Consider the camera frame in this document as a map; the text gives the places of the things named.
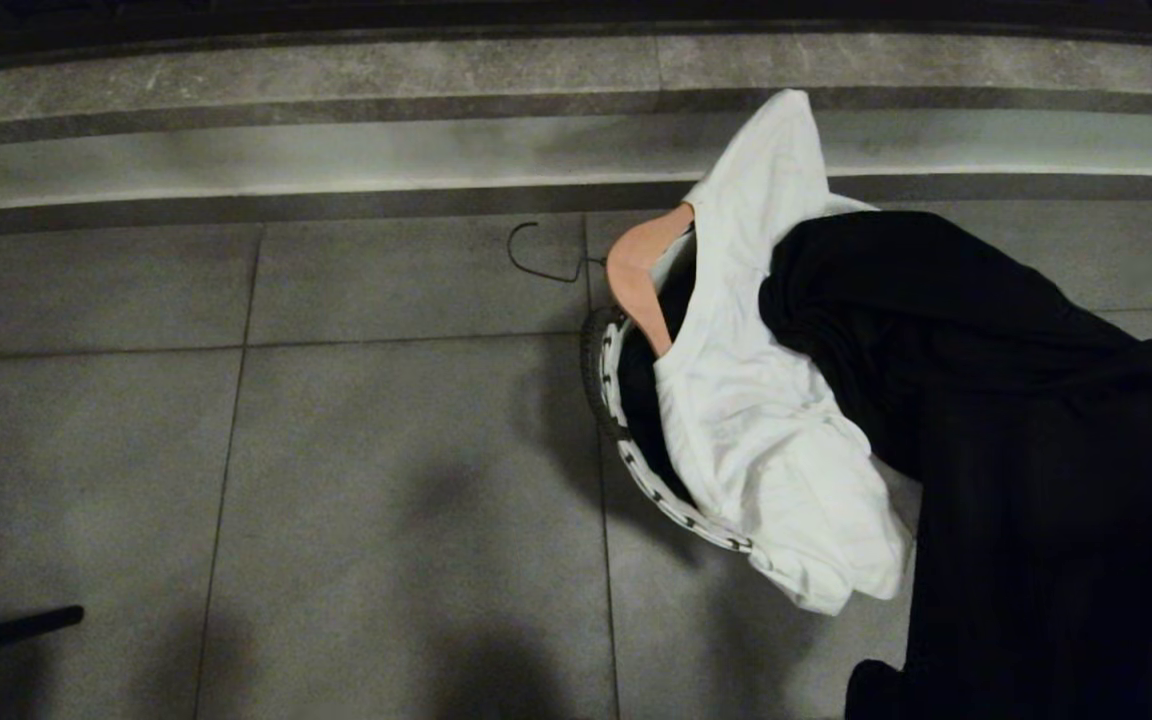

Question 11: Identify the black and white laundry basket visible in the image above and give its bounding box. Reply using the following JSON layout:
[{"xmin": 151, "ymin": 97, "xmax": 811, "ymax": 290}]
[{"xmin": 581, "ymin": 306, "xmax": 773, "ymax": 554}]

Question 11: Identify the wooden clothes hanger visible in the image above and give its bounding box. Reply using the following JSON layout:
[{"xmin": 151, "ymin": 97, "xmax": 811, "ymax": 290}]
[{"xmin": 507, "ymin": 202, "xmax": 696, "ymax": 359}]

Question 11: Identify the black garment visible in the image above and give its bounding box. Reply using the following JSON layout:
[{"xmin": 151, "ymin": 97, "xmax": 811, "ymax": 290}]
[{"xmin": 758, "ymin": 210, "xmax": 1152, "ymax": 720}]

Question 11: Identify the white t-shirt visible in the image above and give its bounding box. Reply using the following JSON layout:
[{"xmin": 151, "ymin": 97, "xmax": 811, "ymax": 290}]
[{"xmin": 650, "ymin": 89, "xmax": 916, "ymax": 616}]

